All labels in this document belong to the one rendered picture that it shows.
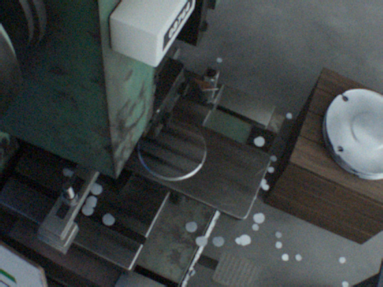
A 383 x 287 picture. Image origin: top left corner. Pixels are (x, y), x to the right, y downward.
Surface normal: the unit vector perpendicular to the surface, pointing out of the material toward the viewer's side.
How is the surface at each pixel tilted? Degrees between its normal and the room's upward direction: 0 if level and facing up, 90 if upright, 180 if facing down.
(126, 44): 90
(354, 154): 0
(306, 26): 0
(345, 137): 0
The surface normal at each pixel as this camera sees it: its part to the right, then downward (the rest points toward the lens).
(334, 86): 0.10, -0.45
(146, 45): -0.40, 0.80
